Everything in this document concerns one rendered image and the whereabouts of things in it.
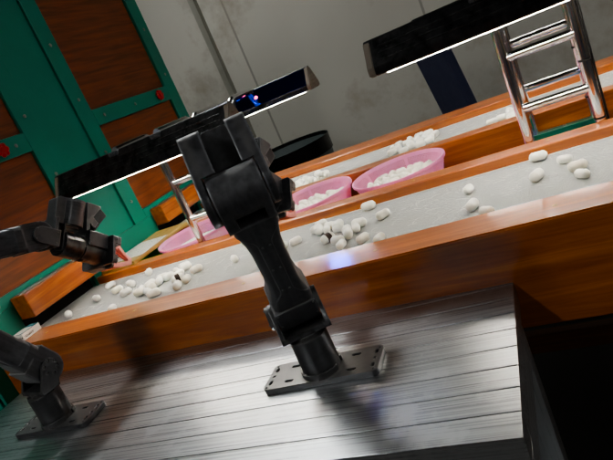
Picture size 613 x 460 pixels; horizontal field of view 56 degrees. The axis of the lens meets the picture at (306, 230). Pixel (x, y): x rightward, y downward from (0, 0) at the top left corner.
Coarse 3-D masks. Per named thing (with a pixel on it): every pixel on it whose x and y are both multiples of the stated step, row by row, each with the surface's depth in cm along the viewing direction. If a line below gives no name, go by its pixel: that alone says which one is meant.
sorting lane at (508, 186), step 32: (544, 160) 122; (576, 160) 114; (608, 160) 107; (448, 192) 129; (480, 192) 120; (512, 192) 112; (544, 192) 105; (384, 224) 126; (416, 224) 118; (224, 256) 156; (96, 288) 184; (160, 288) 152; (64, 320) 162
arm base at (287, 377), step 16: (320, 336) 87; (304, 352) 87; (320, 352) 87; (336, 352) 90; (352, 352) 92; (368, 352) 90; (384, 352) 89; (288, 368) 96; (304, 368) 89; (320, 368) 88; (336, 368) 88; (352, 368) 88; (368, 368) 86; (272, 384) 93; (288, 384) 91; (304, 384) 89; (320, 384) 88
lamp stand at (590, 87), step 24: (576, 0) 117; (576, 24) 118; (504, 48) 124; (528, 48) 123; (576, 48) 120; (504, 72) 126; (552, 96) 125; (600, 96) 122; (528, 120) 129; (600, 120) 123
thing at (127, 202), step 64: (0, 0) 182; (64, 0) 207; (128, 0) 237; (0, 64) 175; (64, 64) 198; (128, 64) 229; (0, 128) 171; (64, 128) 192; (128, 128) 220; (0, 192) 166; (128, 192) 210
